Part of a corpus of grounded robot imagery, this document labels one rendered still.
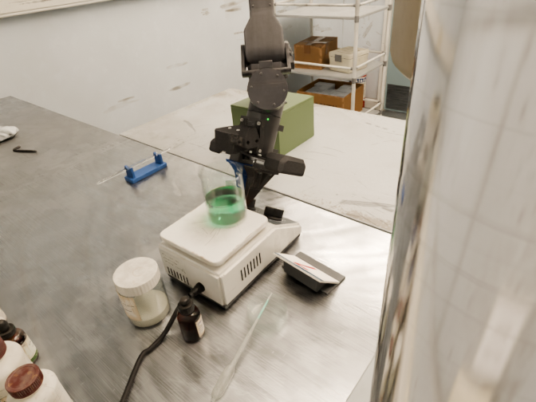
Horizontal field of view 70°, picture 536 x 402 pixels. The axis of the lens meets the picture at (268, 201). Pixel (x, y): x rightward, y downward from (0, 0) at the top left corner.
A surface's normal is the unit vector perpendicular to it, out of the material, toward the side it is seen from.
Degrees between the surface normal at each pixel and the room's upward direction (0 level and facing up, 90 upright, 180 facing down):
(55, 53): 90
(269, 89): 65
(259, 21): 53
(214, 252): 0
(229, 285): 90
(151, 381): 0
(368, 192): 0
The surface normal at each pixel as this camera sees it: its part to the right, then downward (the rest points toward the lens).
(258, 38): -0.03, -0.07
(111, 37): 0.77, 0.30
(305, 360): -0.07, -0.83
